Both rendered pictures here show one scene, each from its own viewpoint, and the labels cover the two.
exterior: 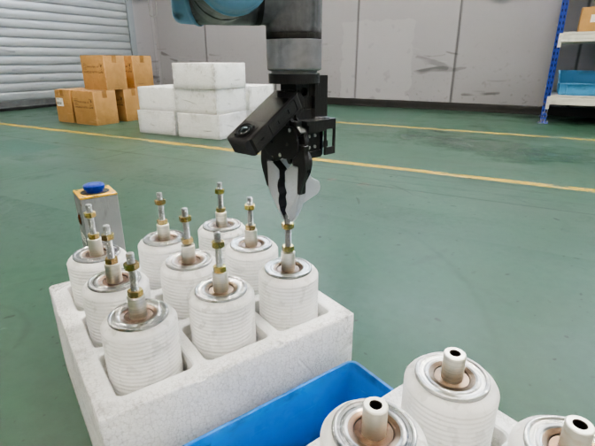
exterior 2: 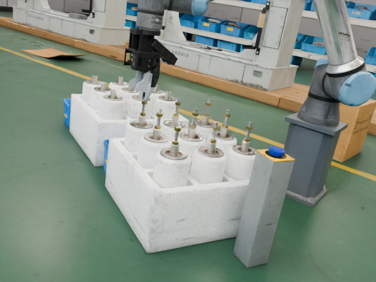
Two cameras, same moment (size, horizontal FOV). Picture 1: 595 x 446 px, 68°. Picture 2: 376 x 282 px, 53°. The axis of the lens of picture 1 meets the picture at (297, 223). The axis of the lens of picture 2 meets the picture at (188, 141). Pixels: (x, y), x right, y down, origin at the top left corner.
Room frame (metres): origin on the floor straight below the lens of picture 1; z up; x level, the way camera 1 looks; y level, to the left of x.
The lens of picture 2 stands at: (1.77, 0.25, 0.63)
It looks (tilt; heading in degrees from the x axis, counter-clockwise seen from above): 20 degrees down; 184
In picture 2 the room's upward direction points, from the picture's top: 9 degrees clockwise
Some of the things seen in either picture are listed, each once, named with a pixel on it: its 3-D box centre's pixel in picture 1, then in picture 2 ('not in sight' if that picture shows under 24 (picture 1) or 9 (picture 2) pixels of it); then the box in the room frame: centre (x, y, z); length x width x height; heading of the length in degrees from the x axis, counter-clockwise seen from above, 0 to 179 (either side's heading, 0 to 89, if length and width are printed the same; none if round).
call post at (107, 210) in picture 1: (106, 262); (262, 209); (0.85, 0.41, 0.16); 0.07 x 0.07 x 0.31; 35
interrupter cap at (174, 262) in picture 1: (189, 260); (191, 137); (0.66, 0.18, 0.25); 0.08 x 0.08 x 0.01
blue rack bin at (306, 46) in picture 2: not in sight; (318, 45); (-4.07, 1.46, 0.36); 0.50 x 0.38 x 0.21; 153
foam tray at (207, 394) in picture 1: (197, 342); (183, 183); (0.66, 0.18, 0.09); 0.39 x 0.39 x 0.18; 35
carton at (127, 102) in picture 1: (124, 103); not in sight; (4.49, 1.72, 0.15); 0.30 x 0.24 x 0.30; 62
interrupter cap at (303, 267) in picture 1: (288, 268); (141, 124); (0.63, 0.01, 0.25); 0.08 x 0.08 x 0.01
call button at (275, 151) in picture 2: (94, 188); (276, 152); (0.85, 0.41, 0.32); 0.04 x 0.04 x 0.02
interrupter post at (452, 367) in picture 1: (452, 365); (113, 94); (0.37, -0.16, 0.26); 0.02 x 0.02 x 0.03
